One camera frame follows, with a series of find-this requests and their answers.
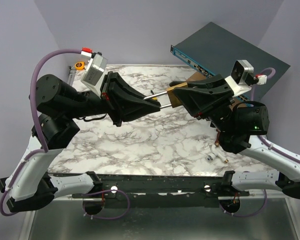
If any orange tape measure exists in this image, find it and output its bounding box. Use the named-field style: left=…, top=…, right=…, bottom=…
left=74, top=61, right=86, bottom=71

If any brown tap fitting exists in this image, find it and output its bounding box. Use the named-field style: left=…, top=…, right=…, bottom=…
left=214, top=129, right=221, bottom=147

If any long shackle brass padlock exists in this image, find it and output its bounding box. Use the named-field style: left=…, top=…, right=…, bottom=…
left=143, top=82, right=188, bottom=109

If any yellow black padlock with keys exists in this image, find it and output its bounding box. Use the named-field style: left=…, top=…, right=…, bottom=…
left=150, top=90, right=158, bottom=101

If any teal network switch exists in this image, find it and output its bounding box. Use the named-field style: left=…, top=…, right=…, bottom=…
left=170, top=21, right=291, bottom=102

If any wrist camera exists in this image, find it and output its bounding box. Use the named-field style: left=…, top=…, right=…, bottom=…
left=80, top=47, right=108, bottom=98
left=225, top=60, right=268, bottom=97

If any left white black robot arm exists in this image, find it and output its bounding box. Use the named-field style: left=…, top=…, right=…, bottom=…
left=0, top=71, right=161, bottom=215

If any white tap fitting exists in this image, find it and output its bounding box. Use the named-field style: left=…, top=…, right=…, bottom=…
left=206, top=145, right=229, bottom=164

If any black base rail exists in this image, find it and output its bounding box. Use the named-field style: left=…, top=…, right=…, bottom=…
left=72, top=172, right=250, bottom=209

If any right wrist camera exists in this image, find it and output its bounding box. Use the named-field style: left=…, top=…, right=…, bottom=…
left=225, top=60, right=268, bottom=97

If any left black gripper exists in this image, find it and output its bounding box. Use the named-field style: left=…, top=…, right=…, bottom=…
left=72, top=71, right=168, bottom=126

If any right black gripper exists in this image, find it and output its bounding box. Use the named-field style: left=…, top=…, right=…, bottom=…
left=158, top=78, right=228, bottom=135

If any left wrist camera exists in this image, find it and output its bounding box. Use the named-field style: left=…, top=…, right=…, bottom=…
left=80, top=47, right=108, bottom=98

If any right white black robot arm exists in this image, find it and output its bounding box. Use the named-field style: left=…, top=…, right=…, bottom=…
left=169, top=74, right=300, bottom=199

